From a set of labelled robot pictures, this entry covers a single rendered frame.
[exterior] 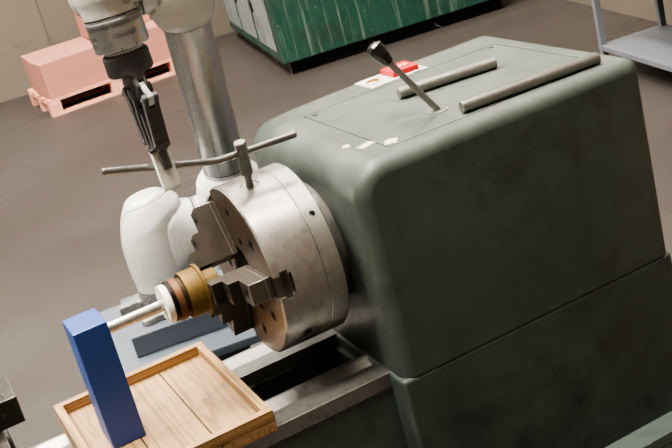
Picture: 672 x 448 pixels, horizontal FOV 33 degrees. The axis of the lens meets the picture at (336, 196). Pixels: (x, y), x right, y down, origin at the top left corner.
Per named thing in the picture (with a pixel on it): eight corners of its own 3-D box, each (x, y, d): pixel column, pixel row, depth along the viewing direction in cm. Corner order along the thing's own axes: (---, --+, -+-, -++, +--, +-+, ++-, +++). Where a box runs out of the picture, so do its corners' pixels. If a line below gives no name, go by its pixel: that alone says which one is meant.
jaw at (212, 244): (249, 252, 208) (221, 195, 210) (254, 244, 203) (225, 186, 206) (194, 276, 204) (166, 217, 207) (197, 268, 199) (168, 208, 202)
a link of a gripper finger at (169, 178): (166, 145, 187) (168, 145, 186) (180, 184, 189) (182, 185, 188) (149, 152, 186) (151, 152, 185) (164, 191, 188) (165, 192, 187)
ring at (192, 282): (201, 251, 205) (153, 271, 201) (219, 264, 196) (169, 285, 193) (215, 297, 208) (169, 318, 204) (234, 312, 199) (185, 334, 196)
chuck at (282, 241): (267, 284, 227) (236, 144, 212) (344, 363, 202) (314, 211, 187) (226, 302, 224) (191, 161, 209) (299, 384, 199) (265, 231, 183)
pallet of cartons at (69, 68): (171, 57, 958) (147, -21, 936) (188, 75, 875) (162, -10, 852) (31, 100, 936) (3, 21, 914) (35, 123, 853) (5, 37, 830)
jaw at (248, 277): (261, 254, 201) (287, 268, 191) (269, 280, 203) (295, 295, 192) (204, 278, 198) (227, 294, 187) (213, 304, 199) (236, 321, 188)
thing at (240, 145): (256, 195, 200) (243, 137, 195) (261, 200, 198) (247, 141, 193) (245, 199, 200) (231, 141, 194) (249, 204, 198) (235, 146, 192)
